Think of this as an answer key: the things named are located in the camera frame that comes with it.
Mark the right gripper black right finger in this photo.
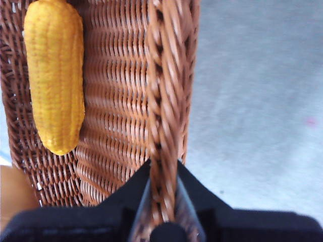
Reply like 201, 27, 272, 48
176, 160, 323, 242

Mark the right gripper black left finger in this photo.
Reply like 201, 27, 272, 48
7, 158, 152, 242

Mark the brown potato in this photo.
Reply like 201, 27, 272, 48
0, 165, 38, 224

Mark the brown wicker basket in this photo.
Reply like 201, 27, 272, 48
0, 0, 201, 242

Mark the yellow corn cob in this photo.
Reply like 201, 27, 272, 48
23, 0, 86, 156

